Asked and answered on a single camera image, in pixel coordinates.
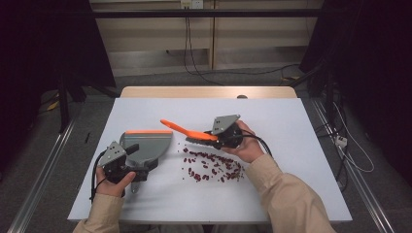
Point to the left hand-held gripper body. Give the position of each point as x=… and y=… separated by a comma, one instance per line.
x=111, y=155

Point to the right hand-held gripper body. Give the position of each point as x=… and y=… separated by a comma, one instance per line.
x=223, y=124

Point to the grey dustpan with orange lip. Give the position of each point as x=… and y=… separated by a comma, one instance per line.
x=147, y=145

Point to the orange brush with grey bristles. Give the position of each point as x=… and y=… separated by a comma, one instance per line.
x=191, y=132

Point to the red kidney beans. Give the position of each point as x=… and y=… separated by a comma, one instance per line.
x=210, y=168

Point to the person's right hand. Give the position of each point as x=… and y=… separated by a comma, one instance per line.
x=249, y=147

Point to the person's left hand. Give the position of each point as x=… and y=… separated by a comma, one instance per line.
x=111, y=189

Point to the grey table grommet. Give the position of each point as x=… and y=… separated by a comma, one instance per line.
x=242, y=96

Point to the wooden table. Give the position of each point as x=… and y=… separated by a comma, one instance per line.
x=194, y=92

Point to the white table cover sheet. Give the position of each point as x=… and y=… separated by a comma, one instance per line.
x=285, y=168

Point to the black horizontal bar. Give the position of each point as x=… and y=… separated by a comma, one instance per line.
x=207, y=13

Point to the white power strip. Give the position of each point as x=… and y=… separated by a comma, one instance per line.
x=341, y=141

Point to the black curtain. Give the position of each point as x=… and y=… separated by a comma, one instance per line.
x=372, y=64
x=42, y=48

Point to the metal floor rail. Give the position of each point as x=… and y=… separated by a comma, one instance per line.
x=42, y=174
x=356, y=181

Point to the white wall socket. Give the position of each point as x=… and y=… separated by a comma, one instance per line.
x=191, y=4

